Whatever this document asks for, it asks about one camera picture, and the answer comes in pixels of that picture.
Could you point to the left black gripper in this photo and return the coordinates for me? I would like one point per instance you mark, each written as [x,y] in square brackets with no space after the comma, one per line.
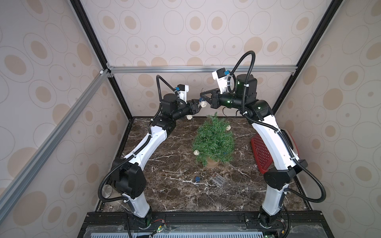
[194,110]

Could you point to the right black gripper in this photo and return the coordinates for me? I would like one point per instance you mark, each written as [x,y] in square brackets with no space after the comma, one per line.
[214,99]

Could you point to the small green christmas tree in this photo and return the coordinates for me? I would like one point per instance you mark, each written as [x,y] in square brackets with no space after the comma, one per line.
[214,141]

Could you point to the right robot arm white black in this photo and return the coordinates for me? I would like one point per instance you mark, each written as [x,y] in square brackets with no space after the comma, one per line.
[237,88]

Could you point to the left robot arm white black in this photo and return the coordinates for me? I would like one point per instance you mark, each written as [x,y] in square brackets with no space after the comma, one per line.
[126,180]

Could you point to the clear plastic battery box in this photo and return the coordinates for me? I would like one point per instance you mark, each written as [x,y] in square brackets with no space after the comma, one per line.
[218,180]

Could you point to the red silver toaster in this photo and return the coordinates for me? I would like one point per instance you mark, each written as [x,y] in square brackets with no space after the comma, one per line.
[261,153]

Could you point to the clear jar silver lid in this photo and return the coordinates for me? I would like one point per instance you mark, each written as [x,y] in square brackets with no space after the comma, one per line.
[107,191]

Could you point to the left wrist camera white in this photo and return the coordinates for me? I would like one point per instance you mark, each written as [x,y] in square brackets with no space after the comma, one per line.
[182,91]

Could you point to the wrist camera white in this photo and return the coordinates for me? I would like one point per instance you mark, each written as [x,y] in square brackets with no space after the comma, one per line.
[182,91]
[223,79]

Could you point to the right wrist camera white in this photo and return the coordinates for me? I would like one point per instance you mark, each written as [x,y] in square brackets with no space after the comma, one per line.
[223,79]

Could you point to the horizontal aluminium frame bar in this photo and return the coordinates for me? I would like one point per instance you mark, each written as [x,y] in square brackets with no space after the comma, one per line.
[196,69]

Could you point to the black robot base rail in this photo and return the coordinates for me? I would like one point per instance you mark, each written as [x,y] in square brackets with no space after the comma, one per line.
[292,224]

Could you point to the left diagonal aluminium frame bar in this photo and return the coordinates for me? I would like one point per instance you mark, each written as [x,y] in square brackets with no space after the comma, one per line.
[19,185]

